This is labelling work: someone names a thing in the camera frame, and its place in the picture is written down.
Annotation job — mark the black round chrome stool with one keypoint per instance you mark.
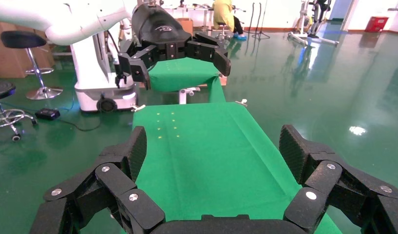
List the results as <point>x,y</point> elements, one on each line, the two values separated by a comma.
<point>23,39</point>

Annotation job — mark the red box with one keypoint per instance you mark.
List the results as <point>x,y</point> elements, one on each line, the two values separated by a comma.
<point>376,24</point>

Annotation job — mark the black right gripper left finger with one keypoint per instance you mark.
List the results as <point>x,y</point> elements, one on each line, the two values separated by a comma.
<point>121,184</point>

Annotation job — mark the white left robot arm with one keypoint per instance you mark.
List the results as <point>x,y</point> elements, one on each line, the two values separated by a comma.
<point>56,22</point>

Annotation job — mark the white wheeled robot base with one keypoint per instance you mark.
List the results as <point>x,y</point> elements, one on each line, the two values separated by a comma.
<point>89,64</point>

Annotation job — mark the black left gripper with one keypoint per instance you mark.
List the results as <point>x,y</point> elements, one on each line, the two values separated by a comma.
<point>160,29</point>

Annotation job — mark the brown cardboard box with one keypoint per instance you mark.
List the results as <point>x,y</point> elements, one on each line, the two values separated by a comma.
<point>185,25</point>

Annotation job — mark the seated person yellow jacket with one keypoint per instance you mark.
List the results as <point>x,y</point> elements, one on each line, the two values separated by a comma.
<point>224,14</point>

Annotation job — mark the white metal stand frame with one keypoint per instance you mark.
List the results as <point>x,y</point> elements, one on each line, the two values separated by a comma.
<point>311,35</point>

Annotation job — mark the black power adapter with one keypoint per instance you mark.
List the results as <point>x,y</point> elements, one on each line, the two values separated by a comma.
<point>47,114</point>

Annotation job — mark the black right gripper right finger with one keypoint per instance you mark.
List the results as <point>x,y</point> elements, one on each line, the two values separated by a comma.
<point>321,181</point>

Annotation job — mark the black chrome swivel chair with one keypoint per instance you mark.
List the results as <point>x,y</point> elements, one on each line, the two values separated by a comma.
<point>2,90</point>

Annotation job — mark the green table cloth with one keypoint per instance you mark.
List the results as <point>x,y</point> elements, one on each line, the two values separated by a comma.
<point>179,74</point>
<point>211,161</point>

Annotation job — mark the black tripod stand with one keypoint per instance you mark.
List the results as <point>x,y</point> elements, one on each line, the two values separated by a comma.
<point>259,22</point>

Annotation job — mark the white table leg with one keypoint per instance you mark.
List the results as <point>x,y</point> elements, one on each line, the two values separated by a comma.
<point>185,93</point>

